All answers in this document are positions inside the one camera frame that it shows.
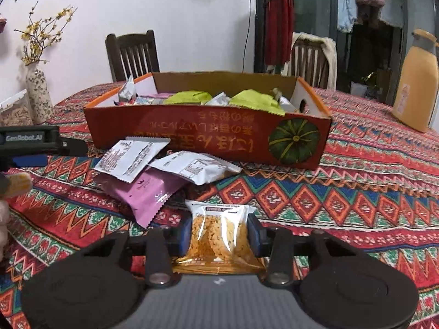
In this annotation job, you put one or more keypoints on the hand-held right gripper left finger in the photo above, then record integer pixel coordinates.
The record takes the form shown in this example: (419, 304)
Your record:
(184, 238)

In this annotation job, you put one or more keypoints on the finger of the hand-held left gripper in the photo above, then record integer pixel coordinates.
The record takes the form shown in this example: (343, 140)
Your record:
(72, 147)
(31, 161)

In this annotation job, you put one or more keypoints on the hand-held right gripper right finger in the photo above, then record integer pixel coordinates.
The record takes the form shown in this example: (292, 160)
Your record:
(255, 238)

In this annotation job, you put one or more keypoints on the pale yellow snack packet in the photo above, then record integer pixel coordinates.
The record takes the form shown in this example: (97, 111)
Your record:
(20, 185)

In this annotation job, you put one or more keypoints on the clear orange cracker packet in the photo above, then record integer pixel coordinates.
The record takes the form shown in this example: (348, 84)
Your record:
(219, 236)

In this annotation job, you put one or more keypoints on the orange cardboard box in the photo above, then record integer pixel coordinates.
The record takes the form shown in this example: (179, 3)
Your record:
(205, 133)

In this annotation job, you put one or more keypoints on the green snack packet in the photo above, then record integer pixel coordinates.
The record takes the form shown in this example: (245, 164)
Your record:
(188, 96)
(255, 101)

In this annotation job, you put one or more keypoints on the person's left hand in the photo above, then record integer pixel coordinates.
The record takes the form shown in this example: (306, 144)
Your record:
(3, 226)

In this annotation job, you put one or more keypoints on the clear plastic food container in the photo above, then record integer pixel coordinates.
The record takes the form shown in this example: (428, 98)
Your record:
(17, 111)

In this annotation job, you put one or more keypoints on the speckled slim vase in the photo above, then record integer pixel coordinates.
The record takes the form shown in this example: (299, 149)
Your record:
(39, 96)

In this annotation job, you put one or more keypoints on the pink snack packet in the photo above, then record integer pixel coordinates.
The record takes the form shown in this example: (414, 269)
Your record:
(147, 195)

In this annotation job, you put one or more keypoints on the white printed snack packet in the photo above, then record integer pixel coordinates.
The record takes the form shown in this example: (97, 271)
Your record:
(199, 168)
(133, 157)

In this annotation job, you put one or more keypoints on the small silver white packet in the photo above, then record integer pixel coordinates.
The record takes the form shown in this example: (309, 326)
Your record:
(127, 90)

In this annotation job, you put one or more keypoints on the dark wooden chair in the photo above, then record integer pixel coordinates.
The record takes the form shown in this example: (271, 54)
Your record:
(308, 65)
(132, 58)

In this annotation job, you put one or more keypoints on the yellow flower branches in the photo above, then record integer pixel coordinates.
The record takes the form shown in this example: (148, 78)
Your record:
(41, 31)

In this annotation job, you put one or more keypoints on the red patterned tablecloth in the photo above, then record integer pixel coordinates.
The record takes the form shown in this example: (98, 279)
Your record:
(360, 185)

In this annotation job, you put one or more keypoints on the small white snack packet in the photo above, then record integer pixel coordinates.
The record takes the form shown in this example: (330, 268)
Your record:
(219, 100)

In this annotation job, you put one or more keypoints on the white planter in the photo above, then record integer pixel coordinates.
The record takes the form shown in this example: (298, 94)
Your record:
(358, 89)

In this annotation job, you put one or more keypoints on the chair with beige cloth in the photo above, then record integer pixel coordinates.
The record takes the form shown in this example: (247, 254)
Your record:
(331, 58)

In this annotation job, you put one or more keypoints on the red hanging firecracker decoration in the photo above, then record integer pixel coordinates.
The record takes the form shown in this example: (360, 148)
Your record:
(279, 24)

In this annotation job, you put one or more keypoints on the yellow thermos jug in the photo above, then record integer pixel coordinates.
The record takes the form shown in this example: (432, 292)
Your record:
(416, 89)

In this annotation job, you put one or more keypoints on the black framed glass door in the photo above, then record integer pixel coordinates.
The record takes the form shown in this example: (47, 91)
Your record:
(315, 7)

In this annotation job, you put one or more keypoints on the light blue hanging shirt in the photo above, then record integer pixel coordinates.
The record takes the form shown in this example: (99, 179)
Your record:
(346, 3)

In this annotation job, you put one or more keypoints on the grey hanging garment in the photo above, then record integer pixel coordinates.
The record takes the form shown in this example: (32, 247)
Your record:
(392, 15)

